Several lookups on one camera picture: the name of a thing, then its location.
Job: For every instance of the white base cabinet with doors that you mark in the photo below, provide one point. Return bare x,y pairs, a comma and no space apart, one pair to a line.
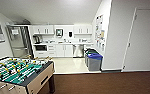
62,50

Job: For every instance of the grey bin with green lid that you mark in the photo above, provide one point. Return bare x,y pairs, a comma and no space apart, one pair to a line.
87,55

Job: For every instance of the grey bin with blue lid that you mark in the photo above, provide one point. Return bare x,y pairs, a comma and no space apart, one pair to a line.
95,62

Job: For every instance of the black built-in microwave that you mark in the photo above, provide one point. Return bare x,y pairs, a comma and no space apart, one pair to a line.
41,48

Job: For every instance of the stainless steel refrigerator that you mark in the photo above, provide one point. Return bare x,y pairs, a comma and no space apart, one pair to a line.
19,41

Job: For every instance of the green foosball table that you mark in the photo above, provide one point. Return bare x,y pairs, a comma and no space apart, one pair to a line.
21,71

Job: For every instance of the white door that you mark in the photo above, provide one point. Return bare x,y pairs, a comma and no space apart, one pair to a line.
144,40

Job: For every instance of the white three-door wall cabinet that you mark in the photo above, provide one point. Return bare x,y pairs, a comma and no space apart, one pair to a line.
82,30

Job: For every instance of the paper posters on wall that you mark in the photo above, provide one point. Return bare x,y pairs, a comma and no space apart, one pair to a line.
99,33

